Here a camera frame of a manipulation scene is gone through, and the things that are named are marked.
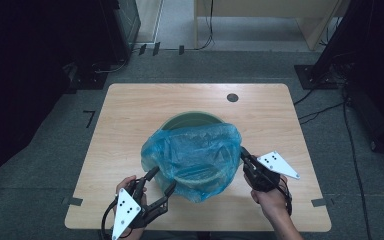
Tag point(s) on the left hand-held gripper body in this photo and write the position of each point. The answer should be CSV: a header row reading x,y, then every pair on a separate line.
x,y
126,210

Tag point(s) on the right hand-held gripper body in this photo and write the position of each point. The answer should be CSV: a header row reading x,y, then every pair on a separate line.
x,y
263,178

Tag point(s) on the blue plastic bag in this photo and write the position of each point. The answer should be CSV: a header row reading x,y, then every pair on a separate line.
x,y
196,156

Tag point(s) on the green plastic bucket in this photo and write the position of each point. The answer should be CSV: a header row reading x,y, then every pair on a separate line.
x,y
190,118

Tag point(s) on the person's right hand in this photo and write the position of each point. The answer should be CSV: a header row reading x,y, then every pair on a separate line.
x,y
273,201

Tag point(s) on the person's left hand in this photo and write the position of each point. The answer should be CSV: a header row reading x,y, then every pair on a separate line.
x,y
126,183

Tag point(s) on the grey tape piece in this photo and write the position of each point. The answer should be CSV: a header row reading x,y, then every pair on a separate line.
x,y
75,201
320,202

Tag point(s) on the person's dark pants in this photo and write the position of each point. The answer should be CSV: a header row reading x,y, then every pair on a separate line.
x,y
213,236

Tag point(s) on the dark round table grommet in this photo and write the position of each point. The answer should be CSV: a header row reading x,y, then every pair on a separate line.
x,y
232,97

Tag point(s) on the black floor box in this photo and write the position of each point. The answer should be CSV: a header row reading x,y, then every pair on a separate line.
x,y
370,120

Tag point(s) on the short black tape strip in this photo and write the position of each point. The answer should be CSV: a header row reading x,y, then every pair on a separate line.
x,y
142,49
181,50
156,48

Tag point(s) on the light wooden desk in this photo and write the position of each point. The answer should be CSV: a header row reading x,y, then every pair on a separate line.
x,y
263,8

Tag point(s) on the dark glass-front cabinet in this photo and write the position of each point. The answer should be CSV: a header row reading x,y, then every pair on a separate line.
x,y
126,23

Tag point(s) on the light wooden panel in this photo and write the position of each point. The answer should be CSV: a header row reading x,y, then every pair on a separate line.
x,y
148,20

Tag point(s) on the black stand base plate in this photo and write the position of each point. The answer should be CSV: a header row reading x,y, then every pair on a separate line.
x,y
90,81
313,78

